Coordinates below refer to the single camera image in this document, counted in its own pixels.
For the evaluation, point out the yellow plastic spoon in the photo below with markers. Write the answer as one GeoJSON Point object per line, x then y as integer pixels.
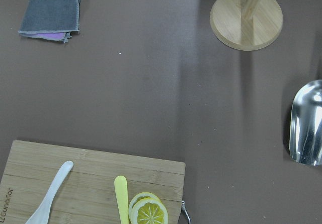
{"type": "Point", "coordinates": [121, 192]}

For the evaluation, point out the metal board handle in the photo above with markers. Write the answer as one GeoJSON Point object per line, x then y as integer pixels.
{"type": "Point", "coordinates": [184, 210]}

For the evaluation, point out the rear lemon slice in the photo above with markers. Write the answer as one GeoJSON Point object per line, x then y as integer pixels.
{"type": "Point", "coordinates": [138, 197]}

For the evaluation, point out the bamboo cutting board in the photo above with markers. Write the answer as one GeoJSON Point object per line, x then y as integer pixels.
{"type": "Point", "coordinates": [87, 194]}

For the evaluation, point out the metal ice scoop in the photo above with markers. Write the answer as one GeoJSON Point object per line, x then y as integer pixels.
{"type": "Point", "coordinates": [305, 125]}

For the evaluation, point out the white plastic spoon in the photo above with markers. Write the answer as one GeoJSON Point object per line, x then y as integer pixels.
{"type": "Point", "coordinates": [42, 213]}

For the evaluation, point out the round wooden stand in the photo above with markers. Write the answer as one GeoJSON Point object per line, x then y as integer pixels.
{"type": "Point", "coordinates": [246, 25]}

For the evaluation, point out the lemon slice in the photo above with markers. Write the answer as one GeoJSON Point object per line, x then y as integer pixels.
{"type": "Point", "coordinates": [149, 211]}
{"type": "Point", "coordinates": [138, 197]}

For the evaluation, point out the grey folded cloth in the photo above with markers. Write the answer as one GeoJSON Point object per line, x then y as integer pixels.
{"type": "Point", "coordinates": [52, 20]}

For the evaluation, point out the front lemon slice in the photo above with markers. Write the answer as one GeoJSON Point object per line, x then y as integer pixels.
{"type": "Point", "coordinates": [149, 211]}

